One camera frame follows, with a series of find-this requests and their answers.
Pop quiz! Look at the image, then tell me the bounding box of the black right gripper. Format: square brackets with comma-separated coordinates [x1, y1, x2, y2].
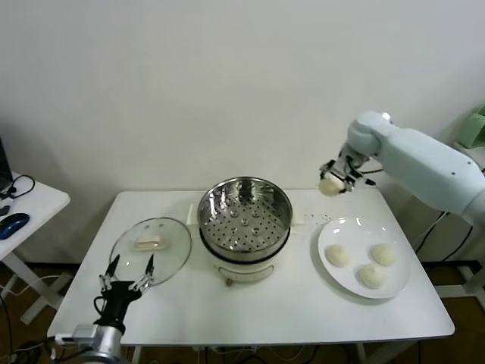
[318, 146, 367, 194]

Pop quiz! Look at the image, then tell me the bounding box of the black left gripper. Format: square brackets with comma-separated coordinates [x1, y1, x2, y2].
[94, 253, 156, 330]

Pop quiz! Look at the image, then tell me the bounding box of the white steamed baozi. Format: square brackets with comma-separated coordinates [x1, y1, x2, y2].
[370, 243, 399, 266]
[319, 174, 348, 197]
[358, 264, 387, 289]
[325, 244, 352, 268]

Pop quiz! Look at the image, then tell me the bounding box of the stainless steel steamer basket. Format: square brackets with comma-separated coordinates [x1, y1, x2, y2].
[196, 175, 293, 262]

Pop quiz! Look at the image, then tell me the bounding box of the glass pot lid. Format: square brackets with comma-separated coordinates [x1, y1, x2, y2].
[109, 217, 193, 288]

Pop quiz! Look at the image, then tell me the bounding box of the white oval plate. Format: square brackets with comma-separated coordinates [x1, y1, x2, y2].
[317, 216, 412, 300]

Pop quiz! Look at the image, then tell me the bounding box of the white side table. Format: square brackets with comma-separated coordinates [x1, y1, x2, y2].
[0, 170, 72, 325]

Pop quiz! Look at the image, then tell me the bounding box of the white electric cooker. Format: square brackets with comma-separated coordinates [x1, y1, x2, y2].
[187, 203, 305, 288]

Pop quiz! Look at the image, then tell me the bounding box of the blue computer mouse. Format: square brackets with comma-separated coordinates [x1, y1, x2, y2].
[0, 212, 30, 240]

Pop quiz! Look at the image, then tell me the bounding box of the pale green appliance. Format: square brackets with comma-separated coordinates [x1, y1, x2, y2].
[456, 107, 485, 149]

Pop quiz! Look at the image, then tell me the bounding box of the black monitor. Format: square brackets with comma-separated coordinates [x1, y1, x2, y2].
[0, 134, 15, 190]

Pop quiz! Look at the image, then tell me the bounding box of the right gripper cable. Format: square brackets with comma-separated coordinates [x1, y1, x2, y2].
[355, 158, 384, 187]

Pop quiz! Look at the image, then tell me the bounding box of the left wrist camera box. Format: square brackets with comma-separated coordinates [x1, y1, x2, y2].
[52, 323, 99, 347]

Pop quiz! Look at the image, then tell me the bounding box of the white floor cable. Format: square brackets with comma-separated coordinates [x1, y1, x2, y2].
[0, 274, 73, 300]

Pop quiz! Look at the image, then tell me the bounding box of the white wall cable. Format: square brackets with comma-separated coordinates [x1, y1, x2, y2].
[419, 211, 449, 243]

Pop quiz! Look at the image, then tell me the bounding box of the black looped cable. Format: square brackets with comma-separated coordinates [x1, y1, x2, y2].
[0, 175, 36, 201]

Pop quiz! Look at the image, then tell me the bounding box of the black wall cable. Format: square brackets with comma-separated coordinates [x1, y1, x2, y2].
[415, 212, 475, 263]

